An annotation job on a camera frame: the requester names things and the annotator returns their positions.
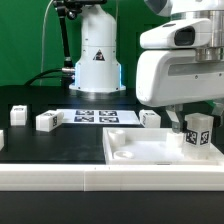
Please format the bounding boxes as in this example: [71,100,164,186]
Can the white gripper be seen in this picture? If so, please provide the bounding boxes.
[136,18,224,133]

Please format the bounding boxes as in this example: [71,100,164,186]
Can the white square tabletop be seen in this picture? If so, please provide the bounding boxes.
[102,127,224,165]

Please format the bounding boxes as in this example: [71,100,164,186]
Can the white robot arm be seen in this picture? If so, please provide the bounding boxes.
[70,0,224,133]

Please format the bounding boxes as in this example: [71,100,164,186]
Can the sheet with AprilTag markers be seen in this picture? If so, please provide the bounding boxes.
[60,109,139,125]

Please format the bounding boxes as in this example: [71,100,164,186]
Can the white U-shaped obstacle fence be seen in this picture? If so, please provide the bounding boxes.
[0,163,224,191]

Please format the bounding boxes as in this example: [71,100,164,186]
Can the white block at left edge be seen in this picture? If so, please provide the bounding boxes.
[0,130,4,151]

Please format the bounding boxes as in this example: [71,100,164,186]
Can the black and grey cables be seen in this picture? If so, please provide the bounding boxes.
[23,0,76,87]

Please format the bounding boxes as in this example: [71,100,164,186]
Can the black camera stand pole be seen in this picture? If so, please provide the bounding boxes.
[53,0,107,88]

